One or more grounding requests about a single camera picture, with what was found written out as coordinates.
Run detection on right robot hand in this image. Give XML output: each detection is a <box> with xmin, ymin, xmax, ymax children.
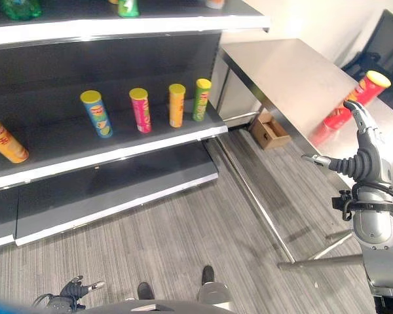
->
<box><xmin>301</xmin><ymin>99</ymin><xmax>393</xmax><ymax>184</ymax></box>

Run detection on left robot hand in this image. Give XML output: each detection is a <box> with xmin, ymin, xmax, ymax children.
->
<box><xmin>59</xmin><ymin>275</ymin><xmax>105</xmax><ymax>307</ymax></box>

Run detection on red chips can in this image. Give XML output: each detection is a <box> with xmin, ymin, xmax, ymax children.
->
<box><xmin>309</xmin><ymin>70</ymin><xmax>392</xmax><ymax>147</ymax></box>

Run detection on stainless steel table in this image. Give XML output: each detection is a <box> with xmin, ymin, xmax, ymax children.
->
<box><xmin>212</xmin><ymin>38</ymin><xmax>393</xmax><ymax>271</ymax></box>

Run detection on brown cardboard box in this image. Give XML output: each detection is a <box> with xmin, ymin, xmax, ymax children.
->
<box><xmin>250</xmin><ymin>111</ymin><xmax>292</xmax><ymax>150</ymax></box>

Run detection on robot body with legs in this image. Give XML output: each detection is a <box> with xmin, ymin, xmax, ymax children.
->
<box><xmin>81</xmin><ymin>265</ymin><xmax>236</xmax><ymax>314</ymax></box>

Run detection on black office chair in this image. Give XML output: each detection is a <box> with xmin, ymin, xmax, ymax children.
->
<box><xmin>342</xmin><ymin>9</ymin><xmax>393</xmax><ymax>119</ymax></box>

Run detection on orange chips can lying tilted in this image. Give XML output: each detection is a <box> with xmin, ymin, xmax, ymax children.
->
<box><xmin>0</xmin><ymin>113</ymin><xmax>29</xmax><ymax>164</ymax></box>

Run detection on green chips can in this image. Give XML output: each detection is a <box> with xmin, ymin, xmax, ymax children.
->
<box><xmin>192</xmin><ymin>78</ymin><xmax>212</xmax><ymax>122</ymax></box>

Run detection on blue chips can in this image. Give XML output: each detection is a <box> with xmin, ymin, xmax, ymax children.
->
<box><xmin>79</xmin><ymin>90</ymin><xmax>114</xmax><ymax>139</ymax></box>

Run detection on pink chips can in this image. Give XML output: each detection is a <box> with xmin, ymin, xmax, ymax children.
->
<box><xmin>128</xmin><ymin>87</ymin><xmax>153</xmax><ymax>134</ymax></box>

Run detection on black white-edged store shelf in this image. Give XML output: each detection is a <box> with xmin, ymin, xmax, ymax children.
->
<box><xmin>0</xmin><ymin>0</ymin><xmax>271</xmax><ymax>251</ymax></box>

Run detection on green snack bottle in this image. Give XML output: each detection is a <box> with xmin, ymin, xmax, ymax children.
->
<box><xmin>117</xmin><ymin>0</ymin><xmax>140</xmax><ymax>18</ymax></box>

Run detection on green plastic soda bottle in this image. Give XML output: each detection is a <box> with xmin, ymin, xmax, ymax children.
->
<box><xmin>0</xmin><ymin>0</ymin><xmax>43</xmax><ymax>21</ymax></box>

